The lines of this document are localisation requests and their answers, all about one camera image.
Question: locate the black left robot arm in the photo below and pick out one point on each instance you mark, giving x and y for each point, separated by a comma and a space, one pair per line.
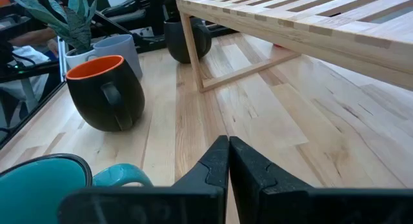
155, 11

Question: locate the all-black round mug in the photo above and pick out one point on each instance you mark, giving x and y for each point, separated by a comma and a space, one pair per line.
177, 40

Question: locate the person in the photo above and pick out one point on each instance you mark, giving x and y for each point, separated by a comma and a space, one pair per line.
32, 36

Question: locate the black mug orange inside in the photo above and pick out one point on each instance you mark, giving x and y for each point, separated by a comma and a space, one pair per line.
93, 98

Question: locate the white plant pot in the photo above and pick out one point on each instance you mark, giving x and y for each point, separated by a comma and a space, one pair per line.
75, 58

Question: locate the silver aluminium bracket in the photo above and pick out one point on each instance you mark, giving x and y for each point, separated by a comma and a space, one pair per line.
62, 59

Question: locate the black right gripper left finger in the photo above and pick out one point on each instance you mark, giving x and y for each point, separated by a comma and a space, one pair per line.
180, 204

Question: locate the green broad-leaf plant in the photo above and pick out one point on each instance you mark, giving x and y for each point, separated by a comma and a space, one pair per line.
77, 30

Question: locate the teal ceramic mug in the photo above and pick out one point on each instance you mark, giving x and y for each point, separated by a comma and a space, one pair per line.
32, 191

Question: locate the grey ceramic mug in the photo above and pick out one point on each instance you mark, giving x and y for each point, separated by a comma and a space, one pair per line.
122, 48

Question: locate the wooden slatted rack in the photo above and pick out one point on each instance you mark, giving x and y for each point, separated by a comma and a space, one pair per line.
322, 40

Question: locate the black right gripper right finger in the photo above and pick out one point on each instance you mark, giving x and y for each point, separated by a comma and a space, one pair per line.
290, 204

